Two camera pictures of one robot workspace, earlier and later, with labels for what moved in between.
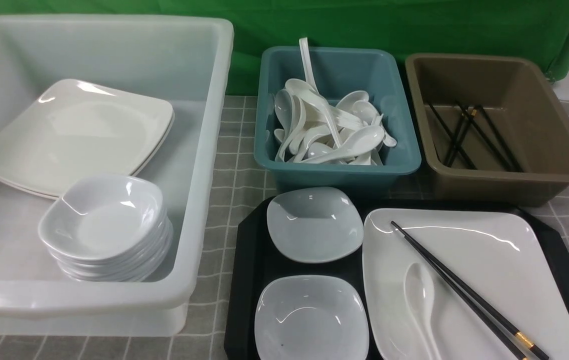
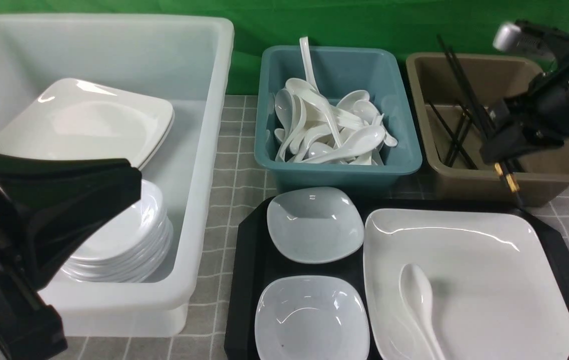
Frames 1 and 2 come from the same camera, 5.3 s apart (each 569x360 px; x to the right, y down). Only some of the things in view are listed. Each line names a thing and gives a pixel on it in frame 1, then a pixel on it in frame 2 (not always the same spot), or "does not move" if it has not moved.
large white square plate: (502, 253) does not move
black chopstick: (494, 327) → (456, 65)
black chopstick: (481, 303) → (476, 116)
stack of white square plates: (70, 129) does not move
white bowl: (311, 317) does not move
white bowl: (314, 224) does not move
